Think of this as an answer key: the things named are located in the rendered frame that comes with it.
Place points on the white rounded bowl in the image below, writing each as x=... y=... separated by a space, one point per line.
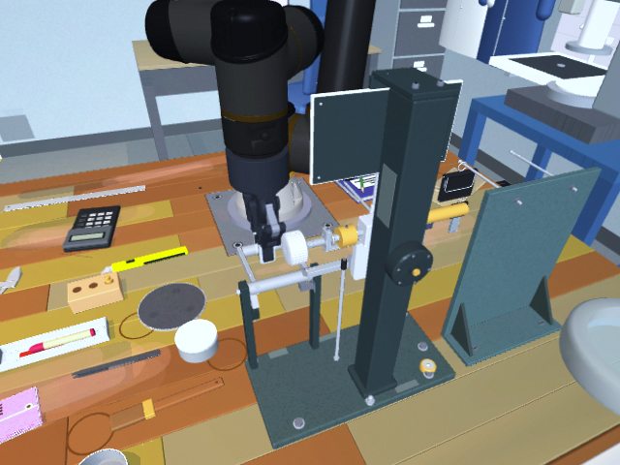
x=593 y=349

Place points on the small brass weight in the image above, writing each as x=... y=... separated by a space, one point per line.
x=107 y=280

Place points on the grey square mounting plate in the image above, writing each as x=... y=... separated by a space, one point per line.
x=317 y=213

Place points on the black calculator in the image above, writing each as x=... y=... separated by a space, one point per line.
x=92 y=227

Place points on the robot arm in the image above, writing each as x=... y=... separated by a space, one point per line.
x=247 y=63

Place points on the black round dial knob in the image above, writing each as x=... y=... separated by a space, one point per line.
x=407 y=264

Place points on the blue notebook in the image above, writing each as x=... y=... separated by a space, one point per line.
x=351 y=190

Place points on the long yellow cylinder weight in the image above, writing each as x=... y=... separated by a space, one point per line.
x=448 y=213

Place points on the dark green balance body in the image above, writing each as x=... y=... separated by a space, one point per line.
x=392 y=145

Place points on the grey filing cabinet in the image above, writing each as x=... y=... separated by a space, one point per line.
x=419 y=43

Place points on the white ribbed tare knob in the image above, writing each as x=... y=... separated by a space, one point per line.
x=294 y=248

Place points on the yellow levelling foot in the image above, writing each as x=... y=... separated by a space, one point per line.
x=427 y=366

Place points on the dark green peg rack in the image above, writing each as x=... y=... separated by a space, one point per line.
x=518 y=261

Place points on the black comb strip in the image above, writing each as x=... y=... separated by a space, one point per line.
x=116 y=364

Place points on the blue table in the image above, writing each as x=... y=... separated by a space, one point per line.
x=489 y=121

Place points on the grey horizontal beam rod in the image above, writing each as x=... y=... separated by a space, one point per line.
x=276 y=283

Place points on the grey wall box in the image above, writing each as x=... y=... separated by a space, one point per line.
x=17 y=128

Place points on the white arrest lever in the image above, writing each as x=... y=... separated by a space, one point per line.
x=249 y=250

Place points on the brown brush with yellow ferrule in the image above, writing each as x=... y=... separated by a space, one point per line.
x=131 y=416

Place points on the white box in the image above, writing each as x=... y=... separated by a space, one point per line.
x=465 y=24

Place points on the white pen tray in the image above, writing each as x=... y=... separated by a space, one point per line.
x=14 y=361

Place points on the pink pad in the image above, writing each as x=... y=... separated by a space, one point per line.
x=19 y=414

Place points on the steel ruler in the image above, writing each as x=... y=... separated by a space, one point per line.
x=72 y=198

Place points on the green pen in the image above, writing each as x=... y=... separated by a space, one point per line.
x=361 y=183

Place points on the blue chair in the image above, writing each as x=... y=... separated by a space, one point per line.
x=317 y=14

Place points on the wooden weight block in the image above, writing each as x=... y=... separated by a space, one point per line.
x=92 y=295

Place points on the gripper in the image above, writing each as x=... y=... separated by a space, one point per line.
x=259 y=172

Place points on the dark grey slab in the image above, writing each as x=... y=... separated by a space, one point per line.
x=557 y=114

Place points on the dark grey round disc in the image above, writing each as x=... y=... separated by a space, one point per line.
x=169 y=305

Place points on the yellow utility knife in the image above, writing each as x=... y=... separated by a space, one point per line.
x=150 y=257

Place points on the red and cream pen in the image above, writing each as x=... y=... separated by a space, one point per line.
x=58 y=343

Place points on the white short cylinder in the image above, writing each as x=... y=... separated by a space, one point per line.
x=196 y=341

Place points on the black sample clip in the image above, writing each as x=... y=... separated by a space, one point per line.
x=457 y=184

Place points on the small yellow cylinder weight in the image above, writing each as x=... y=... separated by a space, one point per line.
x=348 y=236

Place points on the blue cupboard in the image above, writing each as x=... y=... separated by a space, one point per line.
x=494 y=29

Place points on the white hanging hook rod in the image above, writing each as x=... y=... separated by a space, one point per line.
x=340 y=310

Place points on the white cup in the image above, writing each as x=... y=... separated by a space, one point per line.
x=102 y=457

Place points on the white stand machine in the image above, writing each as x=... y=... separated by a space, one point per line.
x=557 y=65

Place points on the brown flat wooden strip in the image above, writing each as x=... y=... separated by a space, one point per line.
x=194 y=390

